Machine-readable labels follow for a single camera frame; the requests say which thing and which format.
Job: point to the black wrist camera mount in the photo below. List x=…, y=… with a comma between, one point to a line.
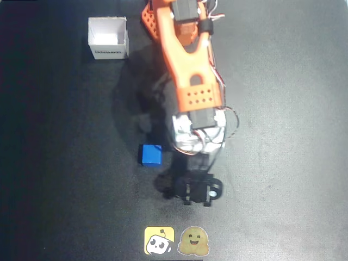
x=197, y=190

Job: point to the white cardboard box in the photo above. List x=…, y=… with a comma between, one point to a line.
x=107, y=35

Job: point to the orange and white robot arm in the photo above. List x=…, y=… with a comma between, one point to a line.
x=190, y=65

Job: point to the hugging face sticker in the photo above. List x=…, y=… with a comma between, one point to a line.
x=193, y=241

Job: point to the blue cube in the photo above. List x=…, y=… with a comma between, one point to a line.
x=151, y=155

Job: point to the yellow robot sticker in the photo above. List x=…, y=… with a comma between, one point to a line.
x=159, y=240

